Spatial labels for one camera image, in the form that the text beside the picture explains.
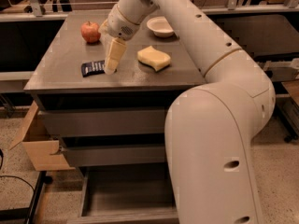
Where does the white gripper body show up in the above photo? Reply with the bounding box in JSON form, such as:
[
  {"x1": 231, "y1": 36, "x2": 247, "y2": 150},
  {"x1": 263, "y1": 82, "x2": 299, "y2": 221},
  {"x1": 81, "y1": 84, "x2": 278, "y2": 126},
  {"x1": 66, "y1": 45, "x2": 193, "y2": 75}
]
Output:
[{"x1": 106, "y1": 5, "x2": 140, "y2": 41}]

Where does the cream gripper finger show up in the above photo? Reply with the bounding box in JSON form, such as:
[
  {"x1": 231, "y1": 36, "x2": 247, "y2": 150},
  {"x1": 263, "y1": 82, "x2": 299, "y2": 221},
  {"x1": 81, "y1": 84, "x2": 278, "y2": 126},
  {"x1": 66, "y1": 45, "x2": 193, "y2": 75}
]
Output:
[
  {"x1": 104, "y1": 37, "x2": 127, "y2": 75},
  {"x1": 98, "y1": 20, "x2": 108, "y2": 35}
]

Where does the dark blue rxbar wrapper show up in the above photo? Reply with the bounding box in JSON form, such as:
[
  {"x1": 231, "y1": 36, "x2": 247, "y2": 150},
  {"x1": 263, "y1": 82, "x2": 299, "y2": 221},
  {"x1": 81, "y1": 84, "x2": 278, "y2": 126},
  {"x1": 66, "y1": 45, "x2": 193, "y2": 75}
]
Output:
[{"x1": 81, "y1": 60, "x2": 105, "y2": 77}]

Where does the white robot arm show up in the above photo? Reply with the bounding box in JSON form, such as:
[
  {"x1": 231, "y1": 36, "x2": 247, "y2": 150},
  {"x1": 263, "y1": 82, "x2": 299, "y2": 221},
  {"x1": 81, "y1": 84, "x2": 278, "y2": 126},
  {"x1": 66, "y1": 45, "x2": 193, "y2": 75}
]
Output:
[{"x1": 104, "y1": 0, "x2": 276, "y2": 224}]

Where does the grey top drawer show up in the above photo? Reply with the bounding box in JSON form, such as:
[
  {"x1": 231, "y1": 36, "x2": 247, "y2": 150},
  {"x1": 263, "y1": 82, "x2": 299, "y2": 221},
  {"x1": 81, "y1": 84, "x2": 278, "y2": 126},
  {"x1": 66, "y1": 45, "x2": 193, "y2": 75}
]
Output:
[{"x1": 39, "y1": 107, "x2": 165, "y2": 137}]

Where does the grey drawer cabinet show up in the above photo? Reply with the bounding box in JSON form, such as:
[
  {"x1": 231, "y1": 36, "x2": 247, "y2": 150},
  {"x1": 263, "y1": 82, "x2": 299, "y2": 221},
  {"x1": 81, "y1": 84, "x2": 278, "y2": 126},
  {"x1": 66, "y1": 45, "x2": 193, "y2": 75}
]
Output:
[{"x1": 23, "y1": 10, "x2": 207, "y2": 210}]

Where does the grey middle drawer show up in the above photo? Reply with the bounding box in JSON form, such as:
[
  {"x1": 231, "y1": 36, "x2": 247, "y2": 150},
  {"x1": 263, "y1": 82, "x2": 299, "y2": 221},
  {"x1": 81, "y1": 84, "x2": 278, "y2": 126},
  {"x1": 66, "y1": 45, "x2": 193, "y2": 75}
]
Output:
[{"x1": 62, "y1": 145, "x2": 166, "y2": 167}]

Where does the grey open bottom drawer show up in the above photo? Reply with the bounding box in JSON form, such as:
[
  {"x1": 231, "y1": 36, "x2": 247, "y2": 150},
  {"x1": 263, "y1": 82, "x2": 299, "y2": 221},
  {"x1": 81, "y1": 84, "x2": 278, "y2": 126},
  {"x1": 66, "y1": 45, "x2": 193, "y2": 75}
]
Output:
[{"x1": 67, "y1": 163, "x2": 179, "y2": 224}]

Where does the red apple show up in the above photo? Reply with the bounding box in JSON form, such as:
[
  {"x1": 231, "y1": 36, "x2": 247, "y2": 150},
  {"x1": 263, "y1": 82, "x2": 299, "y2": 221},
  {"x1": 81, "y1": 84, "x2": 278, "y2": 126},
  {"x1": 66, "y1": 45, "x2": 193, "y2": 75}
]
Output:
[{"x1": 80, "y1": 21, "x2": 101, "y2": 44}]

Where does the white bowl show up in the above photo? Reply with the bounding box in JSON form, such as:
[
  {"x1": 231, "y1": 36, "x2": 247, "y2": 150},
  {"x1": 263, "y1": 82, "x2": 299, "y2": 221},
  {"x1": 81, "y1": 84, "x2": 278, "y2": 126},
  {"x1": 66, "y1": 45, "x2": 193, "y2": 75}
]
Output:
[{"x1": 147, "y1": 16, "x2": 174, "y2": 38}]

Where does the yellow sponge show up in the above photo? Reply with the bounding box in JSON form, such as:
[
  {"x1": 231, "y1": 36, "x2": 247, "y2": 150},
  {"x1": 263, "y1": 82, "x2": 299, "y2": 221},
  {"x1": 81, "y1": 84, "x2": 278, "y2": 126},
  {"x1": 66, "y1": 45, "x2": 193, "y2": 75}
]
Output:
[{"x1": 137, "y1": 46, "x2": 171, "y2": 72}]

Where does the brown cardboard box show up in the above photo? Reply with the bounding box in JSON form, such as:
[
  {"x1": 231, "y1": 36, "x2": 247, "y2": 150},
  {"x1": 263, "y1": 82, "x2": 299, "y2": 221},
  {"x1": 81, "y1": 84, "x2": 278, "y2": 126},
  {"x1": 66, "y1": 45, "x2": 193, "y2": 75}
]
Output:
[{"x1": 9, "y1": 102, "x2": 73, "y2": 171}]

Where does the black table with legs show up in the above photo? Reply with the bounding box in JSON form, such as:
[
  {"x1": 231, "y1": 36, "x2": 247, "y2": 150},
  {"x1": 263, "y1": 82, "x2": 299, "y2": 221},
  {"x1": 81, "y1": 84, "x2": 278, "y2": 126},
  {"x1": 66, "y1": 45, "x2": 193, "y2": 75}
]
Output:
[{"x1": 202, "y1": 15, "x2": 299, "y2": 145}]

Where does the metal railing frame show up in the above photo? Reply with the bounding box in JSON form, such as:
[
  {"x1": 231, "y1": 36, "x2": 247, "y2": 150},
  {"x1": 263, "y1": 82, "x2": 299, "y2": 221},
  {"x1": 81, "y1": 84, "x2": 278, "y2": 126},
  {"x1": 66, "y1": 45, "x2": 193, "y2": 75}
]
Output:
[{"x1": 0, "y1": 0, "x2": 299, "y2": 23}]

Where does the black floor cable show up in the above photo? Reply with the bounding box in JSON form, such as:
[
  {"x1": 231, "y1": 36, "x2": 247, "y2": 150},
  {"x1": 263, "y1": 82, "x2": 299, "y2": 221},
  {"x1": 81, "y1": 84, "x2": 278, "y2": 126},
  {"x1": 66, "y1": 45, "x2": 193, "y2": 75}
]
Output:
[{"x1": 0, "y1": 147, "x2": 36, "y2": 194}]

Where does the black metal frame base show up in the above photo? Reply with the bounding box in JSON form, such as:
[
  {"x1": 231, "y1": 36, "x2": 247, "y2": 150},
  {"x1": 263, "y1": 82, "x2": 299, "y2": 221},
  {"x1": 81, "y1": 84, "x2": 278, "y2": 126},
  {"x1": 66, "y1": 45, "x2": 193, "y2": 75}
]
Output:
[{"x1": 0, "y1": 171, "x2": 52, "y2": 224}]

